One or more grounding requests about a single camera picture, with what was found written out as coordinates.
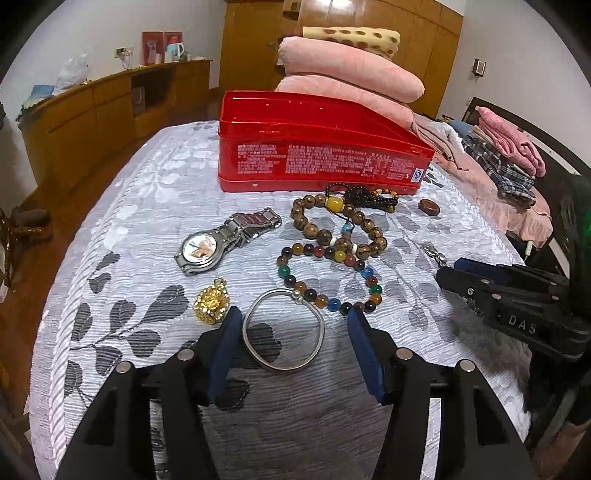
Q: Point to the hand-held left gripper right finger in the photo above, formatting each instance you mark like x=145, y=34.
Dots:
x=367, y=355

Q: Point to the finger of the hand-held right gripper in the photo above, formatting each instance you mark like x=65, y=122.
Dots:
x=480, y=267
x=466, y=286

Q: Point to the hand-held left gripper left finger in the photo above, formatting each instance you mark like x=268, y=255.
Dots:
x=226, y=350

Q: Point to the gold pendant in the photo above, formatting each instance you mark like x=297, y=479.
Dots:
x=210, y=304

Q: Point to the brown oval bead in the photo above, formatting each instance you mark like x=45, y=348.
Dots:
x=429, y=206

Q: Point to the silver bangle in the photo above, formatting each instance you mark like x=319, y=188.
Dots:
x=298, y=296

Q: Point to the silver wrist watch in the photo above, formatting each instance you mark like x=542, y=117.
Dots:
x=203, y=249

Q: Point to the red tin box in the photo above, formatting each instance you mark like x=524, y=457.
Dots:
x=314, y=157

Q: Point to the plaid cloth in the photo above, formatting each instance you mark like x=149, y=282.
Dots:
x=503, y=175

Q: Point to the pink folded clothes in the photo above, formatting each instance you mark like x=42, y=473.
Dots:
x=512, y=138

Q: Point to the grey leaf print bedspread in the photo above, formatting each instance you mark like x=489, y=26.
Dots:
x=161, y=175

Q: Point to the pink folded blanket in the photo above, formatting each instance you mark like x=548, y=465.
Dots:
x=351, y=64
x=369, y=104

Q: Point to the giraffe pattern pillow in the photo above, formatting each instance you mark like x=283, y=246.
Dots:
x=351, y=39

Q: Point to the wooden sideboard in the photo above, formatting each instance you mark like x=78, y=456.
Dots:
x=83, y=124

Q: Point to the white kettle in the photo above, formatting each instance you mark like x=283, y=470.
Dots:
x=175, y=51

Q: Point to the wooden wardrobe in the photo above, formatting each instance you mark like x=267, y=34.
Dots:
x=258, y=46

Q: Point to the red picture box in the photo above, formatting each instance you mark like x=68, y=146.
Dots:
x=173, y=37
x=151, y=46

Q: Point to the blue cloth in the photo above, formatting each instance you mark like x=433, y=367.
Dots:
x=39, y=94

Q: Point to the white plastic bag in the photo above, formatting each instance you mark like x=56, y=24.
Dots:
x=73, y=71

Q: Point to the dark wooden bed frame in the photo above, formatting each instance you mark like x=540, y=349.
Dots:
x=554, y=152

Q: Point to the wall socket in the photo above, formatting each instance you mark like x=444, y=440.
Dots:
x=123, y=51

